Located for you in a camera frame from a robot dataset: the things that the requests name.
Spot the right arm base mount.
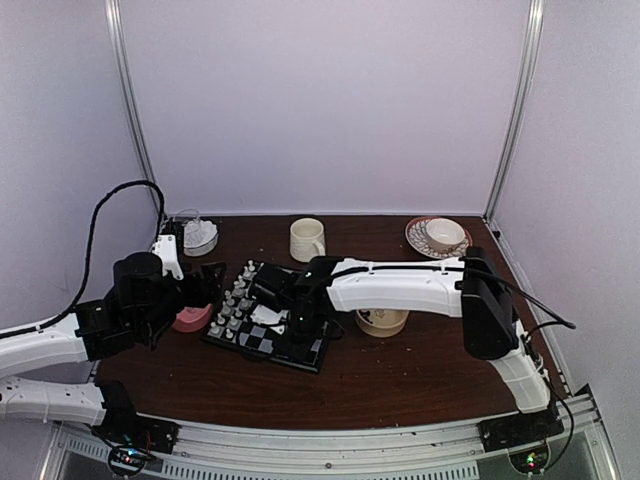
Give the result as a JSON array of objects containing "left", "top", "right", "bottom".
[{"left": 478, "top": 411, "right": 564, "bottom": 477}]

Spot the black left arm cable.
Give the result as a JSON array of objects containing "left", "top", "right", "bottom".
[{"left": 34, "top": 180, "right": 169, "bottom": 331}]

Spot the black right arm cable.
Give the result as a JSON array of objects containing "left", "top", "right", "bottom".
[{"left": 464, "top": 267, "right": 577, "bottom": 334}]

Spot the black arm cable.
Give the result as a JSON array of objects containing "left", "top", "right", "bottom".
[
  {"left": 464, "top": 267, "right": 577, "bottom": 334},
  {"left": 34, "top": 180, "right": 169, "bottom": 331}
]

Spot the aluminium frame post right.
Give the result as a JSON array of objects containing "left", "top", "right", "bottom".
[{"left": 483, "top": 0, "right": 545, "bottom": 225}]

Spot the aluminium frame post left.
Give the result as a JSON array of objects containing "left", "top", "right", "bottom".
[{"left": 103, "top": 0, "right": 168, "bottom": 223}]

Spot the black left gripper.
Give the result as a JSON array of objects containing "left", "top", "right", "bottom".
[{"left": 137, "top": 260, "right": 226, "bottom": 339}]

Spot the clear glass cup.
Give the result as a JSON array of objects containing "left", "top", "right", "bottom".
[{"left": 174, "top": 208, "right": 201, "bottom": 228}]

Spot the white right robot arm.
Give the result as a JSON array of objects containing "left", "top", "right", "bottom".
[{"left": 286, "top": 247, "right": 551, "bottom": 442}]

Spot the black and white chessboard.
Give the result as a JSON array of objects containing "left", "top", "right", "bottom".
[{"left": 202, "top": 260, "right": 335, "bottom": 374}]

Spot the aluminium front rail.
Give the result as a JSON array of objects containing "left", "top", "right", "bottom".
[{"left": 39, "top": 384, "right": 626, "bottom": 480}]

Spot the pink bowl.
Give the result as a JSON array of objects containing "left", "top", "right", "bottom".
[{"left": 172, "top": 304, "right": 213, "bottom": 333}]

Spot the floral patterned saucer plate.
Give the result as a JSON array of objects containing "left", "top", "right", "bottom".
[{"left": 405, "top": 217, "right": 473, "bottom": 260}]

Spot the white ribbed ceramic mug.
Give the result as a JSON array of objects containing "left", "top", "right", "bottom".
[{"left": 289, "top": 218, "right": 326, "bottom": 263}]

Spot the aluminium frame post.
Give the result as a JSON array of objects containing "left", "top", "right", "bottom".
[
  {"left": 103, "top": 0, "right": 168, "bottom": 223},
  {"left": 483, "top": 0, "right": 545, "bottom": 225}
]

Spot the white ceramic cup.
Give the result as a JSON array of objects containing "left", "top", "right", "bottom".
[{"left": 425, "top": 218, "right": 466, "bottom": 251}]

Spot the cream bowl of black pieces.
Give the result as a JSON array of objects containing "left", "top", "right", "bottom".
[{"left": 355, "top": 309, "right": 409, "bottom": 338}]

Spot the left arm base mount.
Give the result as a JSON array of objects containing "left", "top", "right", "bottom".
[{"left": 89, "top": 415, "right": 179, "bottom": 478}]

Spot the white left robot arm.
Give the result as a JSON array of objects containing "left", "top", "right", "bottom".
[{"left": 1, "top": 252, "right": 226, "bottom": 444}]

